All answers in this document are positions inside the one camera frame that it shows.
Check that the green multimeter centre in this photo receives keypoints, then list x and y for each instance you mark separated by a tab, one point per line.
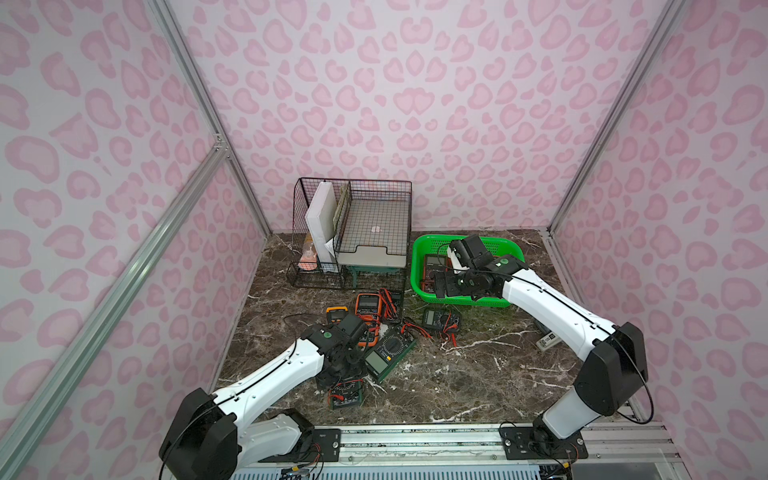
388	353

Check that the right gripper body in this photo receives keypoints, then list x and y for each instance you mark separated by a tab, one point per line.
447	284

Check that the grey tray on rack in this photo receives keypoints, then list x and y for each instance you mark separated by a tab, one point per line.
375	234

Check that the yellow multimeter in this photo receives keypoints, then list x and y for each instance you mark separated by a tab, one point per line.
336	314

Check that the black wire mesh rack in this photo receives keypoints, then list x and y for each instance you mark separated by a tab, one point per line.
304	271

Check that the small dark multimeter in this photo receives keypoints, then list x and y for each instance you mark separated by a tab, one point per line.
445	321

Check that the aluminium front rail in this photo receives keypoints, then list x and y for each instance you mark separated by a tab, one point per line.
617	450

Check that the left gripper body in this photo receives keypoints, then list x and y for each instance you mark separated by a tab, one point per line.
346	366

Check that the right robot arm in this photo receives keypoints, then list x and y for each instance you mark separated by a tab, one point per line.
614	362

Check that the black multimeter by rack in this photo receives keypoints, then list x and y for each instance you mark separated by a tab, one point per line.
390	306

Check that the grey white device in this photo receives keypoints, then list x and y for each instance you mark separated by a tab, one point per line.
548	340

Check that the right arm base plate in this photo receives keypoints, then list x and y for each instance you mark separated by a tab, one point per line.
536	443

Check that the orange multimeter near rack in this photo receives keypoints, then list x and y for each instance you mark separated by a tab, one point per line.
368	307

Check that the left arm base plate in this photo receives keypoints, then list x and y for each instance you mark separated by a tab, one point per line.
319	444

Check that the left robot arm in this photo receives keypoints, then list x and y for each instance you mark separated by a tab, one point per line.
215	434

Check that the green plastic basket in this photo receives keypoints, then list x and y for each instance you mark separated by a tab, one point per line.
430	245

